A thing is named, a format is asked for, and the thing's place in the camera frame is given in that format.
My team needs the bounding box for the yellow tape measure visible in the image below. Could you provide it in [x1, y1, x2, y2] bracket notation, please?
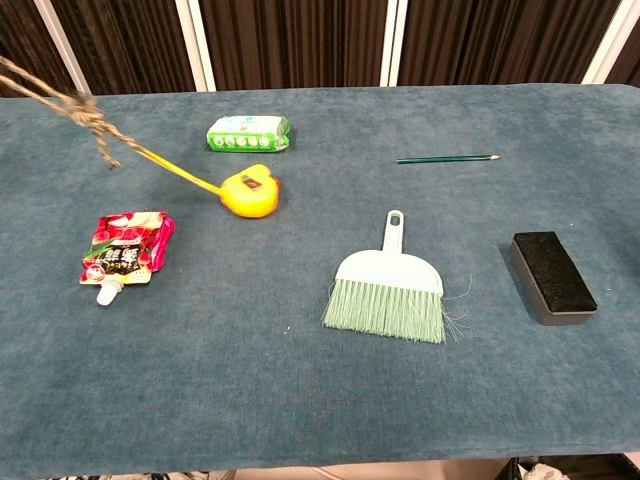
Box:
[133, 148, 282, 220]

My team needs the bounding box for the braided jute rope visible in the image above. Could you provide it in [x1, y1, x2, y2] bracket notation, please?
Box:
[0, 55, 147, 170]

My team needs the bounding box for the light blue hand brush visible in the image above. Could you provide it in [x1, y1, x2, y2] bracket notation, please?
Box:
[321, 209, 474, 346]

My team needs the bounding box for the green wet wipes pack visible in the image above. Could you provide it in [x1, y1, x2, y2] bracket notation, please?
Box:
[205, 114, 293, 154]

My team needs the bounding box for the green pencil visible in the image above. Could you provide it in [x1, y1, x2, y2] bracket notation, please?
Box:
[395, 154, 502, 166]

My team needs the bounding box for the teal table cloth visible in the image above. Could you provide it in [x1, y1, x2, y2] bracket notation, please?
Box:
[0, 83, 640, 479]

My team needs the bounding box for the red spouted drink pouch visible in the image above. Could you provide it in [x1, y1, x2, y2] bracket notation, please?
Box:
[78, 210, 177, 307]

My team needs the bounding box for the black pleated curtain panel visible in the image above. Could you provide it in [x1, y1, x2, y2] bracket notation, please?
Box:
[49, 0, 197, 96]
[198, 0, 390, 92]
[397, 0, 622, 87]

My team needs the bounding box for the black whiteboard eraser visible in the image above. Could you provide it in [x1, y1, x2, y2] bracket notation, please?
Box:
[509, 230, 600, 327]

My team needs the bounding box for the white frame post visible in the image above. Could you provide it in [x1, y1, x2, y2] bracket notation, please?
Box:
[581, 0, 640, 85]
[378, 0, 412, 88]
[33, 0, 94, 97]
[174, 0, 217, 93]

